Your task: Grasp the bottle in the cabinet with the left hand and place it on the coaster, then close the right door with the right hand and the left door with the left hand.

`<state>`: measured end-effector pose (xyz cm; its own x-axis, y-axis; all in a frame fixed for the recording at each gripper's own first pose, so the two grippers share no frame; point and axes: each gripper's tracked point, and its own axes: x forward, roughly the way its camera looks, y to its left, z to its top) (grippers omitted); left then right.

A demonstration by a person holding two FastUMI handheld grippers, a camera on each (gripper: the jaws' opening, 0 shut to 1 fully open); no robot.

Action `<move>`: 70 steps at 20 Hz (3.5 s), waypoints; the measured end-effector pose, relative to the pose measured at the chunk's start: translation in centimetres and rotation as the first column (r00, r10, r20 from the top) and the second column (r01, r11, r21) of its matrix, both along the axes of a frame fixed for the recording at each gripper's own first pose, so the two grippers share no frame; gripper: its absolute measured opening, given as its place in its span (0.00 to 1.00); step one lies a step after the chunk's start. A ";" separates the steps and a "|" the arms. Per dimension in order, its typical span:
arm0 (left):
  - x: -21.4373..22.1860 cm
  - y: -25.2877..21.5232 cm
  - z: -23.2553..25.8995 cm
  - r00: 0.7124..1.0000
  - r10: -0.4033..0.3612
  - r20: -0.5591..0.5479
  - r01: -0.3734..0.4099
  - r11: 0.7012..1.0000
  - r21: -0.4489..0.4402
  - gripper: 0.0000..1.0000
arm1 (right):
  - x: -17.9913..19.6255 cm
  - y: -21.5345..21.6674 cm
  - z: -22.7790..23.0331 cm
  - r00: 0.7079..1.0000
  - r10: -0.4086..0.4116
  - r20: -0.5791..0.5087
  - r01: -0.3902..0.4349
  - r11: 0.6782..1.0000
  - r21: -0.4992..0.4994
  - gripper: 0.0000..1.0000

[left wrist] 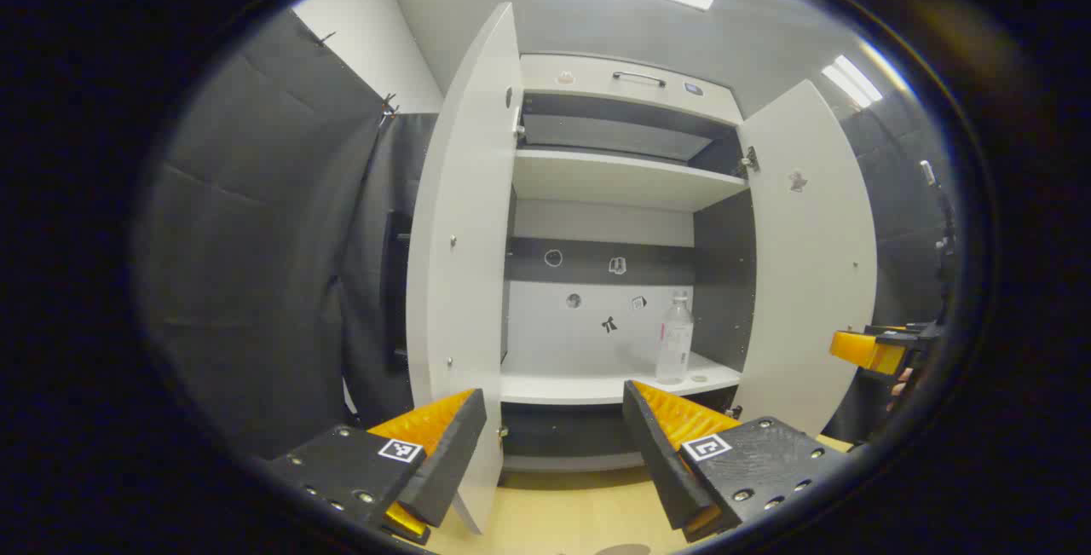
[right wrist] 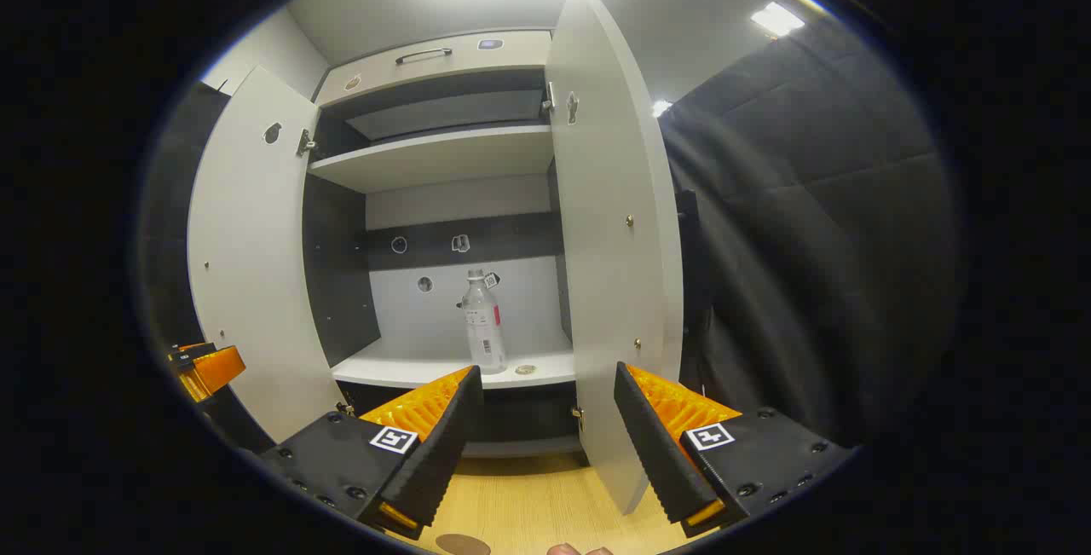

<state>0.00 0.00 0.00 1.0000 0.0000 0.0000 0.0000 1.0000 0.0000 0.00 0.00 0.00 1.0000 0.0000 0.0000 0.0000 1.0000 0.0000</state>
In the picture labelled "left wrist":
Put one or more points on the black backdrop cloth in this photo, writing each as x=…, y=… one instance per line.
x=256, y=239

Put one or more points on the grey round coaster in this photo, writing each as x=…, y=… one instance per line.
x=624, y=550

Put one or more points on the metal door hinge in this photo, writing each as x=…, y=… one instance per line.
x=750, y=160

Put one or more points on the white cabinet door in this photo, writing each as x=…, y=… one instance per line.
x=469, y=239
x=810, y=282

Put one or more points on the dark upright pole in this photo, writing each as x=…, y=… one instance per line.
x=944, y=239

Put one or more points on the clear plastic bottle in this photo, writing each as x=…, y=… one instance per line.
x=673, y=350

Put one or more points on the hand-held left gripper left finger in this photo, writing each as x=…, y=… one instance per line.
x=452, y=453

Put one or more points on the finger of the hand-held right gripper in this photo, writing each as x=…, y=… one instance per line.
x=865, y=350

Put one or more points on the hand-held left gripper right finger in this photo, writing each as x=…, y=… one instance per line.
x=656, y=453

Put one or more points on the white cabinet drawer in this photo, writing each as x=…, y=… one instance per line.
x=580, y=78

